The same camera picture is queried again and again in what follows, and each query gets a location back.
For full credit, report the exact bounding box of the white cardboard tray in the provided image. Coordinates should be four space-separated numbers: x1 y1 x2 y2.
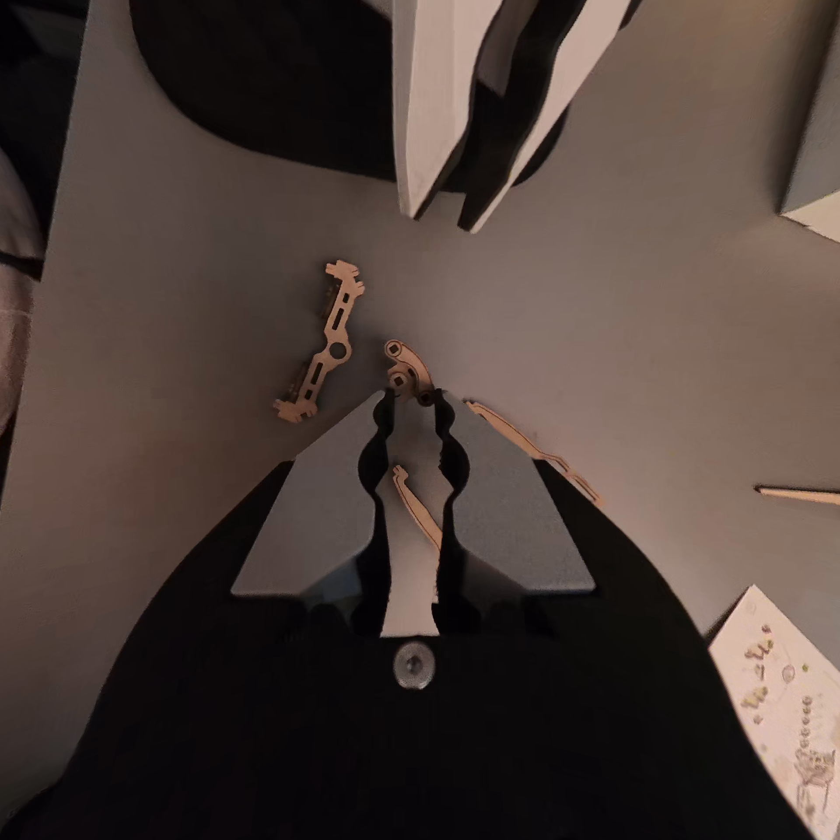
780 33 840 245

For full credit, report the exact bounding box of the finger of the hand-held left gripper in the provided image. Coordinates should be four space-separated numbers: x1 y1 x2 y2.
392 0 546 221
457 0 644 235

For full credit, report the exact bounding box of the slotted wooden beam assembly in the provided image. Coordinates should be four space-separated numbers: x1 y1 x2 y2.
273 260 366 424

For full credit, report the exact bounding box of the black oval pad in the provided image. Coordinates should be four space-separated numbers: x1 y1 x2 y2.
129 0 568 193

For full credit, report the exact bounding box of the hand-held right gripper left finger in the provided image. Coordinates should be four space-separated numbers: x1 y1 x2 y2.
231 388 396 634

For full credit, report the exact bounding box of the curved wooden cam part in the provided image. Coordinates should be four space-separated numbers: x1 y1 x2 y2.
384 339 442 406

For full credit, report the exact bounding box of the printed instruction sheet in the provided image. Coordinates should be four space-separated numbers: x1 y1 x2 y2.
707 584 840 840

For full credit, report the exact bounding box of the thin wooden lever strip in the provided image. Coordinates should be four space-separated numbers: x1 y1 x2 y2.
392 464 445 552
464 398 603 508

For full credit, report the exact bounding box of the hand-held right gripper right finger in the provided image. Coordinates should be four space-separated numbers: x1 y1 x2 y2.
430 388 597 634

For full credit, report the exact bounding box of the thin wooden stick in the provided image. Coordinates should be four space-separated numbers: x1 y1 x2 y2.
755 484 840 506

